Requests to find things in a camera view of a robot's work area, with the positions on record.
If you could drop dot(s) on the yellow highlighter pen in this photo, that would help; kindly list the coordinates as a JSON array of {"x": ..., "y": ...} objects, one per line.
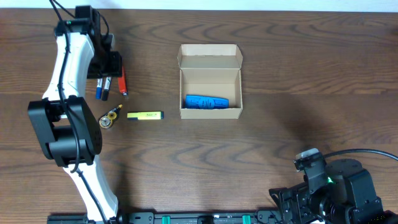
[{"x": 146, "y": 115}]

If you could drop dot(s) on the black aluminium mounting rail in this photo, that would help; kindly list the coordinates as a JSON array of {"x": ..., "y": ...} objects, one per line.
[{"x": 259, "y": 217}]

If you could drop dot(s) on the brown cardboard box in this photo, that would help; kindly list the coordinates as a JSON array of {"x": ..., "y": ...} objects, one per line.
[{"x": 212, "y": 70}]

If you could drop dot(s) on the blue capped whiteboard marker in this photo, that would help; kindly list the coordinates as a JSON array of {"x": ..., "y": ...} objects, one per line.
[{"x": 99, "y": 87}]

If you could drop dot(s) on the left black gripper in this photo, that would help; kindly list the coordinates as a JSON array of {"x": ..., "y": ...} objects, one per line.
[{"x": 115, "y": 69}]

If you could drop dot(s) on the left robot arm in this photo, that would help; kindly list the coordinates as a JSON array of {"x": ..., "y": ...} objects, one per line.
[{"x": 66, "y": 129}]

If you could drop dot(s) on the black capped whiteboard marker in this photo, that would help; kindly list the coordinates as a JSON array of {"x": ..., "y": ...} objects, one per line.
[{"x": 106, "y": 89}]

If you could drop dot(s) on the green clamp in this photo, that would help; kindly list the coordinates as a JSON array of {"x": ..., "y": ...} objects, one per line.
[
  {"x": 166, "y": 220},
  {"x": 246, "y": 219}
]

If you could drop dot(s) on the yellow correction tape dispenser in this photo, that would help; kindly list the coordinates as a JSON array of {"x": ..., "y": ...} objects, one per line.
[{"x": 108, "y": 119}]

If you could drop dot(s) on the green clamp left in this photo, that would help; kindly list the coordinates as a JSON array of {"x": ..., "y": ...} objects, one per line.
[{"x": 166, "y": 220}]

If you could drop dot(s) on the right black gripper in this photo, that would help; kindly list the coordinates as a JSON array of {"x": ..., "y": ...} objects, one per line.
[{"x": 300, "y": 192}]

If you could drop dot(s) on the green clamp right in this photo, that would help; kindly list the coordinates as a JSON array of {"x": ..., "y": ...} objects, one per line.
[{"x": 246, "y": 219}]

